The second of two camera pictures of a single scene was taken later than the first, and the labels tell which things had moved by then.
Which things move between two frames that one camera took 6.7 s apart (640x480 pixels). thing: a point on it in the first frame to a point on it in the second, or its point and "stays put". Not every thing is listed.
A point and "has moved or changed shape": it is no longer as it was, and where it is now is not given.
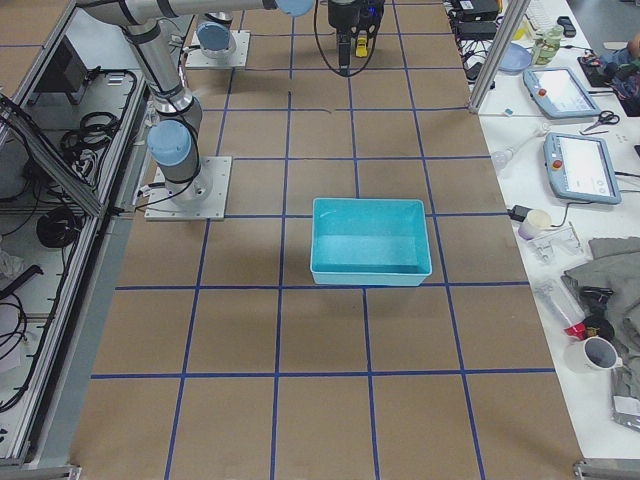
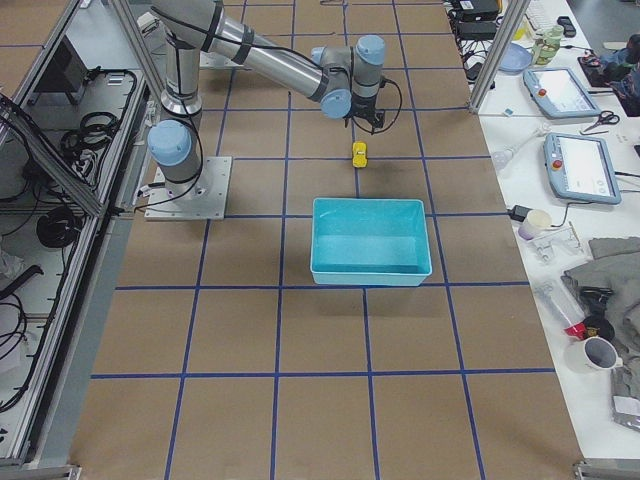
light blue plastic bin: (370, 242) stays put
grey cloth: (615, 264) stays put
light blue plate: (515, 59) stays put
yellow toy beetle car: (362, 40) has moved or changed shape
